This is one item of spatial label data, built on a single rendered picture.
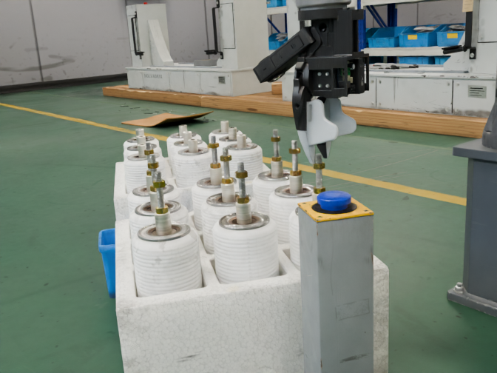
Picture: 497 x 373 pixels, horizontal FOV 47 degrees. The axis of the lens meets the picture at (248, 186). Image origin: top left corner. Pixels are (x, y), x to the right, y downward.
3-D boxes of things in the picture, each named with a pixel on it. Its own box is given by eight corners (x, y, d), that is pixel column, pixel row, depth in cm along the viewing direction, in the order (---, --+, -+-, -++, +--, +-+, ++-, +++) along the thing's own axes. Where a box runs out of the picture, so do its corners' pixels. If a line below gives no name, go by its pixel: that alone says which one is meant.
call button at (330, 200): (343, 204, 69) (343, 188, 69) (356, 213, 66) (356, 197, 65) (312, 208, 69) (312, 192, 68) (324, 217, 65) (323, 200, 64)
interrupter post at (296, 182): (305, 193, 97) (305, 175, 96) (294, 196, 95) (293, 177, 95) (298, 190, 99) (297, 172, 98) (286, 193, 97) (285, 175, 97)
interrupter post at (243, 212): (254, 225, 83) (252, 203, 82) (238, 227, 82) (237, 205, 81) (250, 220, 85) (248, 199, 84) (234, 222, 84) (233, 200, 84)
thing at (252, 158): (260, 209, 147) (257, 141, 143) (269, 221, 138) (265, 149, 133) (224, 214, 146) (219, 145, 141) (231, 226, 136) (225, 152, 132)
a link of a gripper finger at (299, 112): (300, 131, 78) (302, 66, 76) (291, 130, 79) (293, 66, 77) (317, 130, 82) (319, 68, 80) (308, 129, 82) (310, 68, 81)
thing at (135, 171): (169, 221, 143) (163, 151, 138) (173, 233, 134) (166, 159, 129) (131, 226, 141) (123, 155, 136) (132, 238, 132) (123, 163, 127)
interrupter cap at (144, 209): (126, 211, 93) (126, 206, 93) (167, 200, 97) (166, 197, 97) (148, 221, 87) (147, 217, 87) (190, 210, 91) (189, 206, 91)
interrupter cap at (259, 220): (276, 228, 81) (275, 223, 81) (223, 235, 79) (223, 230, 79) (262, 212, 88) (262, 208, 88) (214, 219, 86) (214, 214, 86)
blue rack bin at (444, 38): (461, 44, 591) (462, 23, 585) (496, 43, 562) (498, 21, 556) (433, 46, 561) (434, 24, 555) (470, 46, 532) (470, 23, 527)
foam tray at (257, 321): (307, 274, 124) (304, 196, 119) (389, 375, 87) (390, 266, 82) (126, 303, 116) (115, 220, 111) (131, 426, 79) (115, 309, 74)
